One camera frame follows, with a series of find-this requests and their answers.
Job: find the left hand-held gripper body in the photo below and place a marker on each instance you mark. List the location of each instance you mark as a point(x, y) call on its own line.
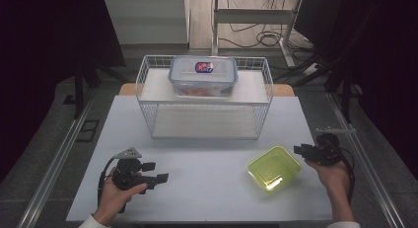
point(129, 175)

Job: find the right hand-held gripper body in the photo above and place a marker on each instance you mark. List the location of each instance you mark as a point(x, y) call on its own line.
point(327, 152)

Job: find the clear lidded food container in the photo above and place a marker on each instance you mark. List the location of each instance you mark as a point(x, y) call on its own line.
point(202, 75)

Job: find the person's left hand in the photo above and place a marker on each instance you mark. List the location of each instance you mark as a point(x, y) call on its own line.
point(115, 196)

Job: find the person's right hand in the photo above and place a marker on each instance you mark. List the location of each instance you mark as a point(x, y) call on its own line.
point(332, 178)

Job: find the green plastic container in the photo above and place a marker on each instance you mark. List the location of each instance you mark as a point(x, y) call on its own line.
point(273, 168)

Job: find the black metal stand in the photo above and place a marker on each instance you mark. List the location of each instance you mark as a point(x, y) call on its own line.
point(82, 86)
point(341, 83)

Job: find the wooden table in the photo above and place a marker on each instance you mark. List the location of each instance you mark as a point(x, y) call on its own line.
point(126, 89)

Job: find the white cabinet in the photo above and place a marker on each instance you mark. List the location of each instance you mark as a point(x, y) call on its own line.
point(146, 20)

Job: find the metal floor rail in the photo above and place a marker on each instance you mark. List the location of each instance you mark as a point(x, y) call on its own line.
point(52, 162)
point(361, 155)

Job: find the white metal desk frame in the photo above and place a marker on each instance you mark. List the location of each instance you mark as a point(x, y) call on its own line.
point(253, 15)

